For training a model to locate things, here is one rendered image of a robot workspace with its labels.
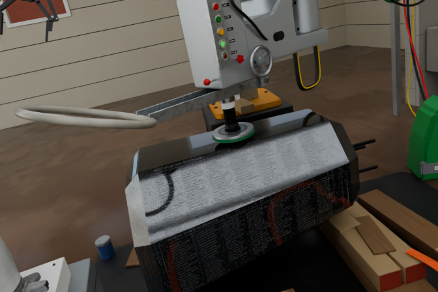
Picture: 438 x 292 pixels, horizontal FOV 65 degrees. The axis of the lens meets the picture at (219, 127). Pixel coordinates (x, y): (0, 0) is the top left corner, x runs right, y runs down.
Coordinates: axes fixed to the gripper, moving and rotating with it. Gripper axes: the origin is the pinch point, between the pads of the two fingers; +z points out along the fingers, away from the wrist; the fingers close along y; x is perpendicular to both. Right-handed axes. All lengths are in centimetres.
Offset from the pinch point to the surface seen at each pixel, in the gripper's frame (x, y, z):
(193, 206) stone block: 4, 70, 63
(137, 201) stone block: 18, 48, 65
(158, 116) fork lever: 1, 49, 24
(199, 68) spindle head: 16, 70, 1
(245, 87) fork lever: 13, 94, 7
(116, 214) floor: 156, 64, 122
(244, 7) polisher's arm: 62, 114, -45
